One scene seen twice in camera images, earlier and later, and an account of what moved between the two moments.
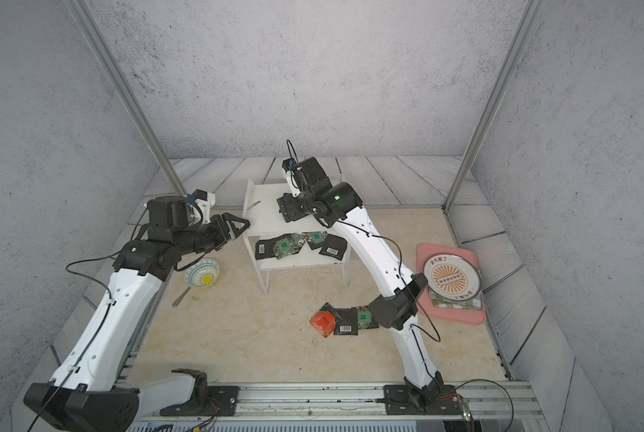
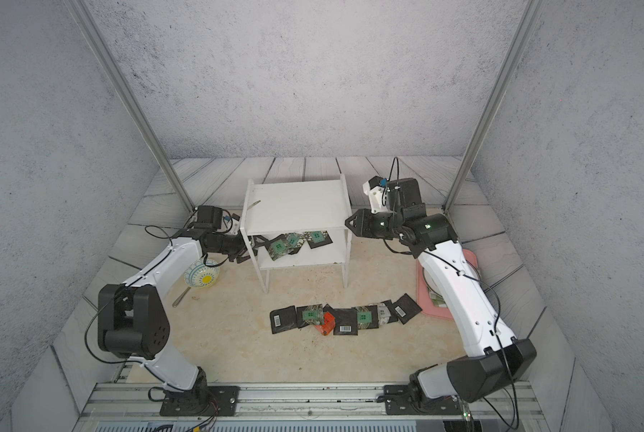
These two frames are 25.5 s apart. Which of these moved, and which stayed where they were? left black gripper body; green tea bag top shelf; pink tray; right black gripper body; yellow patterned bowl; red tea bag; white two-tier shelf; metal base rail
Moved: left black gripper body; right black gripper body; green tea bag top shelf
Stayed: white two-tier shelf; metal base rail; red tea bag; pink tray; yellow patterned bowl
